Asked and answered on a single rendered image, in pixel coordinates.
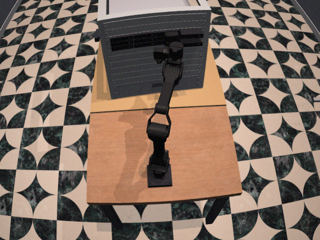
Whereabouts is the light wooden board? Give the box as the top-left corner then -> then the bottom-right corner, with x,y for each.
90,40 -> 227,114

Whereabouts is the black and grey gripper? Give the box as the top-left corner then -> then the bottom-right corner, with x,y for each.
164,31 -> 179,59

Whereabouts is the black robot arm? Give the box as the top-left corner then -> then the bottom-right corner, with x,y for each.
146,41 -> 184,180

